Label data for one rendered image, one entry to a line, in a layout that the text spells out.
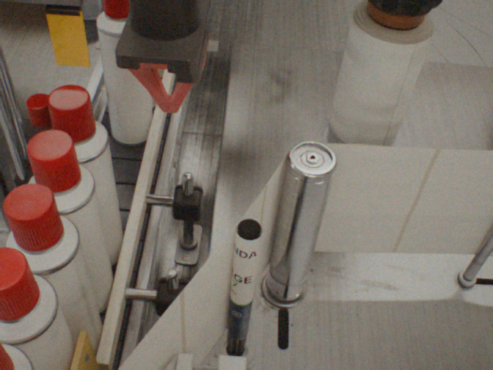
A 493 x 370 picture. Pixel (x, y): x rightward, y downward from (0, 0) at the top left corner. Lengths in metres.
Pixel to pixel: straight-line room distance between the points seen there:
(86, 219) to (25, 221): 0.08
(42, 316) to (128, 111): 0.33
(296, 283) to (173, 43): 0.24
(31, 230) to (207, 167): 0.40
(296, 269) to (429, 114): 0.37
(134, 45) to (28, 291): 0.21
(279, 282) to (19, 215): 0.26
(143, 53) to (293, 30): 0.57
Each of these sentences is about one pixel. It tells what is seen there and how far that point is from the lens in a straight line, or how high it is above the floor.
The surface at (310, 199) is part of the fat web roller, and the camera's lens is 0.44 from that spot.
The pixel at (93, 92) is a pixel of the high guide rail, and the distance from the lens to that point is 0.66.
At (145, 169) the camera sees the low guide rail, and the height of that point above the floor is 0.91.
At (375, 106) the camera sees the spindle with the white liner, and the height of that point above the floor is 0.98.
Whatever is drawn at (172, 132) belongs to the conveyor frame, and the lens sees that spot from 0.72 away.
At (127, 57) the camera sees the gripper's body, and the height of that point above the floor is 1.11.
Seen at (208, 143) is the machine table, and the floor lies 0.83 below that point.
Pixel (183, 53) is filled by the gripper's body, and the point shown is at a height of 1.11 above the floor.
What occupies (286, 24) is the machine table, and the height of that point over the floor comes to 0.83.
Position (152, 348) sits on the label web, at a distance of 0.37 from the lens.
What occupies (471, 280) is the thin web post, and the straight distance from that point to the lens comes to 0.64.
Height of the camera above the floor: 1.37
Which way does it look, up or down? 48 degrees down
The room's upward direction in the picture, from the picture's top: 5 degrees clockwise
